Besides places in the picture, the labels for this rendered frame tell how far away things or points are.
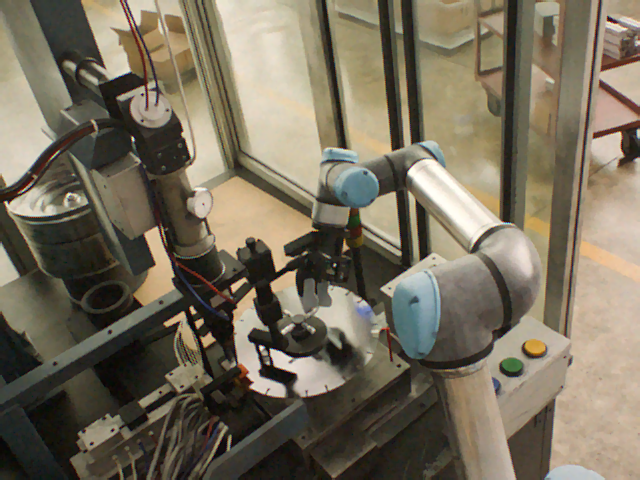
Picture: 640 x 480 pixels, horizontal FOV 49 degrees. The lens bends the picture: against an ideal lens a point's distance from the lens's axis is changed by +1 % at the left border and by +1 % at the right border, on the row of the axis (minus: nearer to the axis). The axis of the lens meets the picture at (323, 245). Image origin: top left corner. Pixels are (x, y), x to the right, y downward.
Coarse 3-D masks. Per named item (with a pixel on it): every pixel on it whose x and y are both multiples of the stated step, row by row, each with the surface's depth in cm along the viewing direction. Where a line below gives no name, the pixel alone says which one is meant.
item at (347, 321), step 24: (288, 288) 164; (336, 288) 161; (336, 312) 155; (360, 312) 154; (240, 336) 154; (336, 336) 149; (360, 336) 148; (240, 360) 148; (264, 360) 147; (288, 360) 146; (312, 360) 145; (336, 360) 144; (360, 360) 143; (264, 384) 142; (288, 384) 141; (312, 384) 140; (336, 384) 139
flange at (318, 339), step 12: (288, 324) 153; (312, 324) 152; (324, 324) 151; (288, 336) 150; (300, 336) 148; (312, 336) 149; (324, 336) 149; (288, 348) 147; (300, 348) 147; (312, 348) 146
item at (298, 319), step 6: (288, 312) 150; (312, 312) 149; (294, 318) 148; (300, 318) 147; (306, 318) 149; (294, 324) 147; (300, 324) 147; (306, 324) 147; (288, 330) 146; (300, 330) 148; (312, 330) 145
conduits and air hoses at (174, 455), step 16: (176, 336) 158; (176, 352) 154; (192, 384) 149; (176, 400) 145; (192, 400) 146; (192, 416) 143; (208, 416) 144; (176, 432) 140; (192, 432) 140; (208, 432) 139; (224, 432) 142; (128, 448) 148; (144, 448) 148; (160, 448) 144; (176, 448) 137; (192, 448) 137; (208, 448) 138; (176, 464) 137; (192, 464) 135
